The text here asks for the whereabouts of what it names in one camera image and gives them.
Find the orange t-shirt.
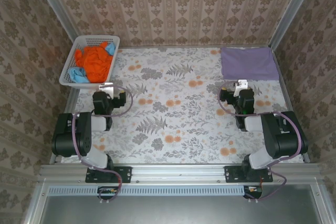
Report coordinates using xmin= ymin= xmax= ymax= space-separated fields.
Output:
xmin=74 ymin=41 xmax=114 ymax=83

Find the purple folded t-shirt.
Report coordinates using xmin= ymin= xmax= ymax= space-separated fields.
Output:
xmin=220 ymin=47 xmax=280 ymax=81

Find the light blue t-shirt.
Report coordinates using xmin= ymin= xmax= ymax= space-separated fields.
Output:
xmin=68 ymin=41 xmax=116 ymax=84

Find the floral tablecloth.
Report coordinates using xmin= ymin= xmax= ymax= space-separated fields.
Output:
xmin=60 ymin=47 xmax=305 ymax=164

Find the white perforated plastic basket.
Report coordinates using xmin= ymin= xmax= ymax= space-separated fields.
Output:
xmin=59 ymin=35 xmax=121 ymax=90

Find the grey metal sheet panel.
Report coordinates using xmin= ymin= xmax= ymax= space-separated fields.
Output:
xmin=25 ymin=183 xmax=331 ymax=224

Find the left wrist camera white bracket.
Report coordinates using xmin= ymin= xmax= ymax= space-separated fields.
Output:
xmin=98 ymin=82 xmax=114 ymax=96

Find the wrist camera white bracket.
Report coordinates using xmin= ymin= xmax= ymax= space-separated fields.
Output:
xmin=98 ymin=82 xmax=114 ymax=96
xmin=234 ymin=79 xmax=249 ymax=98

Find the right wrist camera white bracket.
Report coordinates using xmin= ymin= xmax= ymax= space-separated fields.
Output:
xmin=234 ymin=79 xmax=249 ymax=98

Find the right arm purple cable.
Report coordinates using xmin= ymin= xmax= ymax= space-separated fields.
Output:
xmin=219 ymin=81 xmax=302 ymax=204

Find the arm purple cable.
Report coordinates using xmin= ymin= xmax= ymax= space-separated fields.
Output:
xmin=219 ymin=81 xmax=302 ymax=204
xmin=72 ymin=86 xmax=133 ymax=205

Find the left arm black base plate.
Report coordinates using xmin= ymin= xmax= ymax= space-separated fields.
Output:
xmin=85 ymin=165 xmax=132 ymax=184

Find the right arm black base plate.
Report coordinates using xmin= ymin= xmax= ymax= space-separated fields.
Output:
xmin=224 ymin=165 xmax=274 ymax=184

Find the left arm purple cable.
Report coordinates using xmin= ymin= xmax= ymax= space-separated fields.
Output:
xmin=72 ymin=86 xmax=133 ymax=205

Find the aluminium back rail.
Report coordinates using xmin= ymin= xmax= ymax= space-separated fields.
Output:
xmin=119 ymin=43 xmax=272 ymax=49

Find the black connector box with wires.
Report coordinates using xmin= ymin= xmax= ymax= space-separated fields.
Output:
xmin=97 ymin=186 xmax=119 ymax=200
xmin=243 ymin=185 xmax=263 ymax=199

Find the aluminium mounting rail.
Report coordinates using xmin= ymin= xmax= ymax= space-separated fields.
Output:
xmin=39 ymin=163 xmax=322 ymax=184

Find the aluminium frame post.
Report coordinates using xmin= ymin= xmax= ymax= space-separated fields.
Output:
xmin=31 ymin=0 xmax=79 ymax=44
xmin=269 ymin=0 xmax=320 ymax=49

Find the grey slotted cable duct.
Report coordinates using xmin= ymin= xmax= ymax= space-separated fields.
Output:
xmin=48 ymin=185 xmax=244 ymax=196

